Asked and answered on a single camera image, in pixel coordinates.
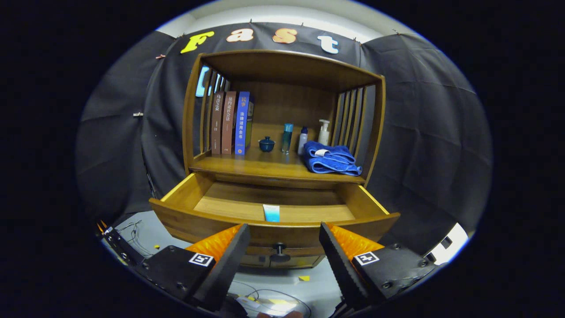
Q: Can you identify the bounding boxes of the floor cables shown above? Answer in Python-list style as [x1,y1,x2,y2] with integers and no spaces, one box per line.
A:
[230,280,312,316]

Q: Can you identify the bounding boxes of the blue folded towel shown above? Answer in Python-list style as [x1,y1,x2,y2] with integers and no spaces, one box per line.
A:
[302,140,362,176]

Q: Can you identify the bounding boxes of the black device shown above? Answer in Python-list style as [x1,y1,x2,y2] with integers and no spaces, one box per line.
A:
[99,225,146,265]

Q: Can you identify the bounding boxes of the wooden countertop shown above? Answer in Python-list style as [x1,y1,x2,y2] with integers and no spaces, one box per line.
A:
[190,124,367,184]

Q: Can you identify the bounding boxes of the white object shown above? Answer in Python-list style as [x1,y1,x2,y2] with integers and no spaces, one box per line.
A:
[426,222,469,265]

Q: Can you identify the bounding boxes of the wooden cabinet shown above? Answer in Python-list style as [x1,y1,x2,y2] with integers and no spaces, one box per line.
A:
[148,49,401,269]

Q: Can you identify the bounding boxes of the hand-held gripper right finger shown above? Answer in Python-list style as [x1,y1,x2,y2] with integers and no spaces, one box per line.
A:
[319,222,442,310]

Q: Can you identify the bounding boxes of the black backdrop cloth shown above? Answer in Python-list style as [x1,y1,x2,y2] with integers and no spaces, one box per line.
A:
[74,22,494,257]

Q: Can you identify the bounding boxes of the teal bottle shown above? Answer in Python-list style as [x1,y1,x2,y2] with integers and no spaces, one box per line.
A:
[281,123,294,154]

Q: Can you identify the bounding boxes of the wooden drawer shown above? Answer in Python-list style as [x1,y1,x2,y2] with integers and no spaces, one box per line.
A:
[149,171,401,264]

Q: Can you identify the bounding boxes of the blue book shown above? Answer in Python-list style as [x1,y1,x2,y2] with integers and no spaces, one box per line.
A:
[234,91,254,156]

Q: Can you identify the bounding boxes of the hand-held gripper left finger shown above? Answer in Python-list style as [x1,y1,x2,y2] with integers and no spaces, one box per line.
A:
[135,223,251,312]

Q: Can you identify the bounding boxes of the reddish brown book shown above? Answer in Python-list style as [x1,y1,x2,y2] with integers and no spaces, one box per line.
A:
[221,91,237,155]

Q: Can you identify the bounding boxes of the dark brown book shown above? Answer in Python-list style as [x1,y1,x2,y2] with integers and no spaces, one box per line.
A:
[211,91,225,155]

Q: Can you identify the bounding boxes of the wooden cabinet door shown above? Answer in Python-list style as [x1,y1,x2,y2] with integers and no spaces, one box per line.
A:
[287,255,325,269]
[242,255,271,268]

